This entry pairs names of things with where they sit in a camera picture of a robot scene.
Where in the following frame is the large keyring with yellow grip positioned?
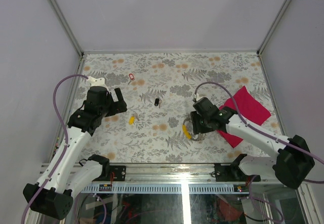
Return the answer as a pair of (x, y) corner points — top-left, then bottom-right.
(182, 117), (204, 143)

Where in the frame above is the yellow tagged key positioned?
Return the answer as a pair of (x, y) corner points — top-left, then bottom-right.
(129, 113), (139, 125)

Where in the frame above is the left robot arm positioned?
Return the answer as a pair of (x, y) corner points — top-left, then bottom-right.
(23, 86), (127, 220)

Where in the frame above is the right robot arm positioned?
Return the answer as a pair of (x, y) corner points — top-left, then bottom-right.
(191, 97), (315, 190)

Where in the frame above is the red tagged key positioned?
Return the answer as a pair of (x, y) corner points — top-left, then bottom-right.
(128, 73), (135, 85)

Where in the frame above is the black tagged key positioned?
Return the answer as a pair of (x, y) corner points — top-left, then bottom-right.
(154, 98), (162, 107)

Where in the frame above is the floral tablecloth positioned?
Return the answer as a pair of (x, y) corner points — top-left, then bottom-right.
(79, 52), (281, 163)

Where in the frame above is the pink cloth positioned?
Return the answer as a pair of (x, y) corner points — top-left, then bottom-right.
(218, 86), (271, 148)

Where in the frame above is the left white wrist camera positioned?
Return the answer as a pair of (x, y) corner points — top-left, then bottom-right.
(86, 76), (108, 89)

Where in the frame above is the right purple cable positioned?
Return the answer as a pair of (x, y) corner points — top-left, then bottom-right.
(194, 82), (324, 184)

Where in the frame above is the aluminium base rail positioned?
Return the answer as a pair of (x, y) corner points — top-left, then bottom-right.
(39, 162), (261, 183)

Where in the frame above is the white slotted cable duct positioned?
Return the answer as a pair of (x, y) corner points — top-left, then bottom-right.
(82, 183), (235, 194)

